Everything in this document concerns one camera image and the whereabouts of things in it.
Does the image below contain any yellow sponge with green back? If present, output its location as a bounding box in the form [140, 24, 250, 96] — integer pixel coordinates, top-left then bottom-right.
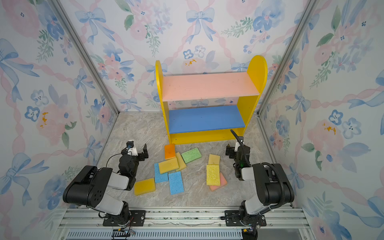
[159, 158, 179, 174]

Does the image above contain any bright yellow cellulose sponge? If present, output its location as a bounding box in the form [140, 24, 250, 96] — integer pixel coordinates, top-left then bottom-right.
[206, 165, 221, 186]

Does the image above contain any yellow pink blue toy shelf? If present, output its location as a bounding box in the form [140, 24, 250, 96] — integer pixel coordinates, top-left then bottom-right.
[155, 56, 268, 145]

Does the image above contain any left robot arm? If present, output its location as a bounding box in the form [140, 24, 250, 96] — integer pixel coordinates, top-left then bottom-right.
[63, 141, 149, 226]

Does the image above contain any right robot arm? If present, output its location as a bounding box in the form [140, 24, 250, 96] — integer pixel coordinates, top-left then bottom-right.
[226, 143, 295, 225]

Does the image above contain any small yellow sponge right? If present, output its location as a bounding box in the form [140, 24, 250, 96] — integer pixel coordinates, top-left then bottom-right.
[208, 154, 221, 165]

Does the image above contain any blue sponge left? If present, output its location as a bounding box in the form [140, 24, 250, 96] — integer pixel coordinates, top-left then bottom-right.
[154, 163, 169, 184]

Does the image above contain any blue sponge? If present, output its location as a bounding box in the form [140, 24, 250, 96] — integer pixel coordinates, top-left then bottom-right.
[154, 163, 169, 184]
[169, 172, 184, 195]

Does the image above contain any pink orange sponge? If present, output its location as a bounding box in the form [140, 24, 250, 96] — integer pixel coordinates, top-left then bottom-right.
[209, 173, 228, 192]

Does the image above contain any thick yellow sponge front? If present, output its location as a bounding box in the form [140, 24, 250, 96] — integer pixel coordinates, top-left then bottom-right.
[134, 178, 156, 196]

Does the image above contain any pale yellow sponge underneath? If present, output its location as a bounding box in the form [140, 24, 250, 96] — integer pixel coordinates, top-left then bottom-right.
[176, 152, 187, 172]

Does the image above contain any blue sponge right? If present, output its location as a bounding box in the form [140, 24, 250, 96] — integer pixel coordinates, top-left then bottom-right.
[169, 172, 184, 195]

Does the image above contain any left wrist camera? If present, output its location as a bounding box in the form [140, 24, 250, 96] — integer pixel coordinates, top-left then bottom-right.
[126, 141, 138, 156]

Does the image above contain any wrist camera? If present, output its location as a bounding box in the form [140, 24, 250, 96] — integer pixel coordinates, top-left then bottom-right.
[234, 138, 244, 152]
[126, 141, 138, 156]

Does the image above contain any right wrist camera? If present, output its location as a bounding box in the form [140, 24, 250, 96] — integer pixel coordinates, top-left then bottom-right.
[234, 138, 244, 152]

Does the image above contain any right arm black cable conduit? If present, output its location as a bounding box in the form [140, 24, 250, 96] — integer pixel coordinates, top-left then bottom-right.
[230, 129, 286, 211]

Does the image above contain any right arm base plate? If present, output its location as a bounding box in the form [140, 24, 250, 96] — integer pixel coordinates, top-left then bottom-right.
[221, 210, 267, 228]

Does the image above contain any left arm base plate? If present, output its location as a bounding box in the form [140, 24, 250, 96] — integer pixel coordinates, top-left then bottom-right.
[103, 210, 147, 227]

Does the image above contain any aluminium mounting rail frame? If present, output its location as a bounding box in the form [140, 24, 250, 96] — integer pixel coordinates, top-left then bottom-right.
[53, 205, 315, 240]

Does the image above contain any left corner aluminium post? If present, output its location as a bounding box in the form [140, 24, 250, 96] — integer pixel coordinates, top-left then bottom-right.
[48, 0, 120, 115]

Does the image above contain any corner aluminium post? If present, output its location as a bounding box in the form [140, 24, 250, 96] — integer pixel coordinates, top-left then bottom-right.
[48, 0, 120, 115]
[254, 0, 319, 118]

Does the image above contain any right corner aluminium post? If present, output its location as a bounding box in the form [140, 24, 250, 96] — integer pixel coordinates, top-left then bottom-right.
[254, 0, 319, 118]

